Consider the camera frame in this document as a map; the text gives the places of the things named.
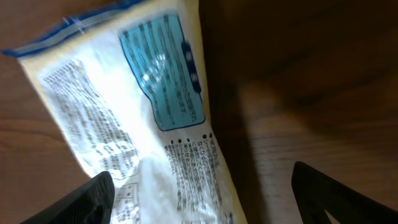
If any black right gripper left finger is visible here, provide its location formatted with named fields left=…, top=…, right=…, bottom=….
left=21, top=171, right=115, bottom=224

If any orange wet wipes pack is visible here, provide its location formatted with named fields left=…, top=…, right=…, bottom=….
left=4, top=0, right=246, bottom=223

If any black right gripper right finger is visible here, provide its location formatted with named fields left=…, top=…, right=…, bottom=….
left=291, top=161, right=397, bottom=224

